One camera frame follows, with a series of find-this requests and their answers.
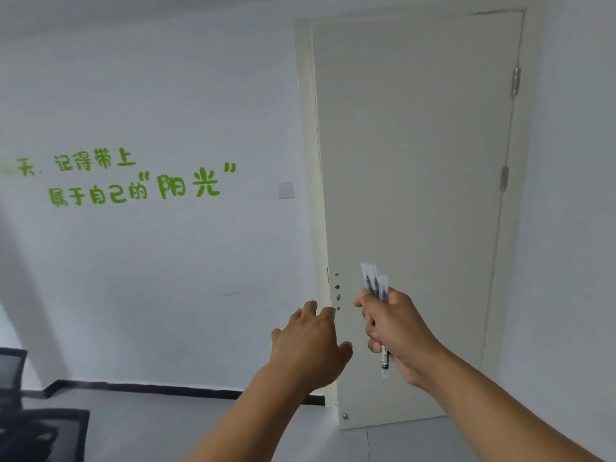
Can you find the person's right hand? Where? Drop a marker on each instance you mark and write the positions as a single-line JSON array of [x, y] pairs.
[[399, 331]]

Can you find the person's left hand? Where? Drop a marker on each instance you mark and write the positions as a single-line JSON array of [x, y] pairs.
[[308, 351]]

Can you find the person's left little finger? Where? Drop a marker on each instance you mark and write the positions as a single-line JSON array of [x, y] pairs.
[[277, 337]]

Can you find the person's right fingers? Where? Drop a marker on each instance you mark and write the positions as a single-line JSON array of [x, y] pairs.
[[373, 317]]

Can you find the person's left thumb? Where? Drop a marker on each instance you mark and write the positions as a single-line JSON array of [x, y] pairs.
[[345, 352]]

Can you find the person's left middle finger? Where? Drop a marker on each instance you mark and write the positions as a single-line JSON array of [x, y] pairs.
[[311, 310]]

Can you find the black pen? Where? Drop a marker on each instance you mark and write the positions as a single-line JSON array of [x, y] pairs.
[[369, 281], [383, 289]]

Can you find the person's right forearm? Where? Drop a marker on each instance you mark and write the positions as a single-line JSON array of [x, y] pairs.
[[491, 408]]

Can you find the person's left forearm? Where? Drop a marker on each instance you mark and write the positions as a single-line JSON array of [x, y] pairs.
[[250, 423]]

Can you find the black baseboard strip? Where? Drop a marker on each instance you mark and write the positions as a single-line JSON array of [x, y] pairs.
[[144, 388]]

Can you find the cream white door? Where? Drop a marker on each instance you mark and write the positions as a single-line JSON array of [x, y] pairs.
[[414, 163]]

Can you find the silver door hinge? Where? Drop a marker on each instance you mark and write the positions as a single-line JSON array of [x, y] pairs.
[[504, 178], [516, 81]]

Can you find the black mesh office chair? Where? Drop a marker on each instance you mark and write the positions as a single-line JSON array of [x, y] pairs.
[[33, 433]]

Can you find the white light switch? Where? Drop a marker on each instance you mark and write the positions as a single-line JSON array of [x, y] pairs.
[[286, 190]]

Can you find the cream door frame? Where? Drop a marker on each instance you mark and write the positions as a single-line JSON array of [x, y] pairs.
[[305, 139]]

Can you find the green wall lettering decal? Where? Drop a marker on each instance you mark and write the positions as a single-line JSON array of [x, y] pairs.
[[120, 180]]

